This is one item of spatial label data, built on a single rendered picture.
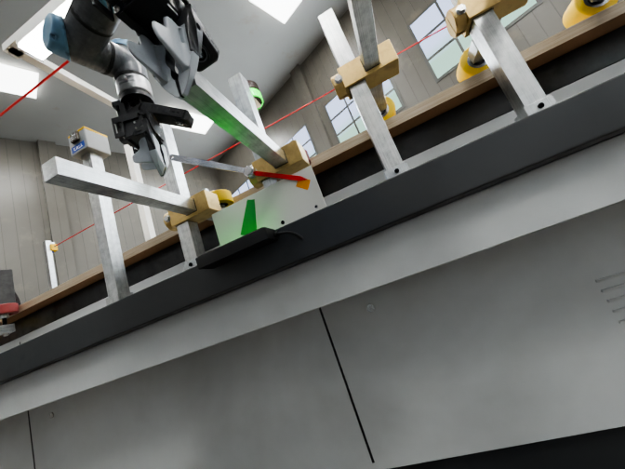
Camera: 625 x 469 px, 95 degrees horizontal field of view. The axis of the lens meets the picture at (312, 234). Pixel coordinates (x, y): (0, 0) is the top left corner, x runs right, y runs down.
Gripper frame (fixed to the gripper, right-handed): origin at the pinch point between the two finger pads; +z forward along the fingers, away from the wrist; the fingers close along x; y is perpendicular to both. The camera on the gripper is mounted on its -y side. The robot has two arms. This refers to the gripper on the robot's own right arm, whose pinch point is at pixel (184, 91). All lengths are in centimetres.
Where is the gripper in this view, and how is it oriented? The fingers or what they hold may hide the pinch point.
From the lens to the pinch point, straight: 41.8
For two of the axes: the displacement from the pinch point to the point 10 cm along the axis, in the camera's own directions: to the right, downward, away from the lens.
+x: 8.9, -3.8, -2.5
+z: 3.3, 9.2, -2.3
